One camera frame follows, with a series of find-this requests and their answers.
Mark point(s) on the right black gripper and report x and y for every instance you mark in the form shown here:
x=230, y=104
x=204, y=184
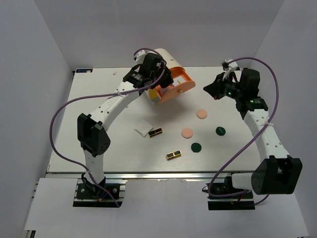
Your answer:
x=214, y=89

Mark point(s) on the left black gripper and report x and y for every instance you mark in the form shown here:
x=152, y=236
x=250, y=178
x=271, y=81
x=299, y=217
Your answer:
x=166, y=74

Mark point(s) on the pink square makeup pad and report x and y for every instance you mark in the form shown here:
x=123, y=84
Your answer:
x=165, y=90

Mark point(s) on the orange top drawer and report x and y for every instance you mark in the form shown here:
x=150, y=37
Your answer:
x=182, y=83

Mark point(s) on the white square makeup pad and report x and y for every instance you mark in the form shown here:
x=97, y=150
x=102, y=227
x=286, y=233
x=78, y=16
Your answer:
x=143, y=130

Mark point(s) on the black gold lipstick case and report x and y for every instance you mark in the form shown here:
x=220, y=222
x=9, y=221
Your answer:
x=155, y=132
x=173, y=155

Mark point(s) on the yellow drawer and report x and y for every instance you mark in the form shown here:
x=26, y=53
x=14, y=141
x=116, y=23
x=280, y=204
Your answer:
x=152, y=94

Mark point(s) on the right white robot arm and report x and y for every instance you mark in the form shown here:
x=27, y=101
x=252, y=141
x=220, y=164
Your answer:
x=278, y=172

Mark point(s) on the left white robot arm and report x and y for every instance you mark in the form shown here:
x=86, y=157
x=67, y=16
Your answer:
x=92, y=128

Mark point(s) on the peach round makeup puff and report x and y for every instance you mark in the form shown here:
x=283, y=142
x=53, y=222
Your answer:
x=187, y=133
x=201, y=114

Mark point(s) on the white cylindrical drawer organizer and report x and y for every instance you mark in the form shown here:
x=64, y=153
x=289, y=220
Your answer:
x=170, y=60

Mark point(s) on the green puff with ribbon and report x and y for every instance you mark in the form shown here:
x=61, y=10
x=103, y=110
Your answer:
x=220, y=131

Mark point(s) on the plain dark green puff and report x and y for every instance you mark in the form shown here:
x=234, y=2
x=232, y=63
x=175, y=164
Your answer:
x=196, y=147

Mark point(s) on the blue corner label left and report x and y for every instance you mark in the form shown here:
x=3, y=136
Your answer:
x=84, y=70

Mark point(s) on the white foam board front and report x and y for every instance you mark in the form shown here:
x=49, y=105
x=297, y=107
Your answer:
x=158, y=209

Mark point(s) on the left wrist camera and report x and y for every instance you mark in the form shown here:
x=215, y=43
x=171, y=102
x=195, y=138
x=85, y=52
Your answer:
x=139, y=56

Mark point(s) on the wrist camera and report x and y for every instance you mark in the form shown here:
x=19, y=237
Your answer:
x=229, y=66
x=139, y=56

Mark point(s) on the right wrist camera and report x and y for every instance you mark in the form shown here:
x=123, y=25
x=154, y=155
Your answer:
x=229, y=66

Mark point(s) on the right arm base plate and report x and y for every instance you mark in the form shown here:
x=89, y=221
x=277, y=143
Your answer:
x=229, y=203

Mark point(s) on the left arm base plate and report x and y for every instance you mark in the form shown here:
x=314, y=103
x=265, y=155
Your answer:
x=83, y=197

